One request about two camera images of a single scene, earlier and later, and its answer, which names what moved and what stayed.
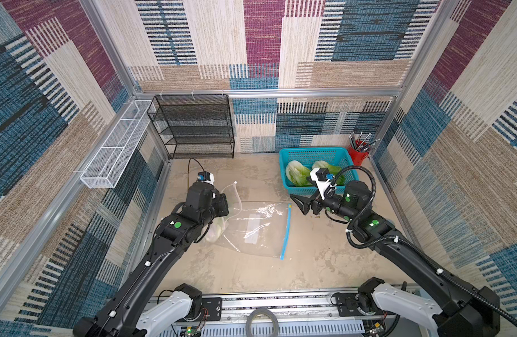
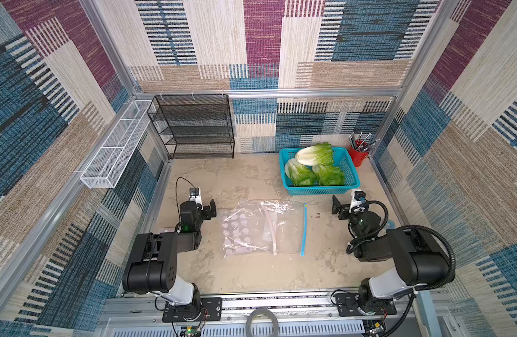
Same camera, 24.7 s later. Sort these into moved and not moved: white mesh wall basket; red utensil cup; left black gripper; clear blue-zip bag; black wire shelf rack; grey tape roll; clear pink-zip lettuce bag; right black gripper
Moved: clear blue-zip bag; right black gripper; left black gripper; clear pink-zip lettuce bag
Not moved: red utensil cup; white mesh wall basket; black wire shelf rack; grey tape roll
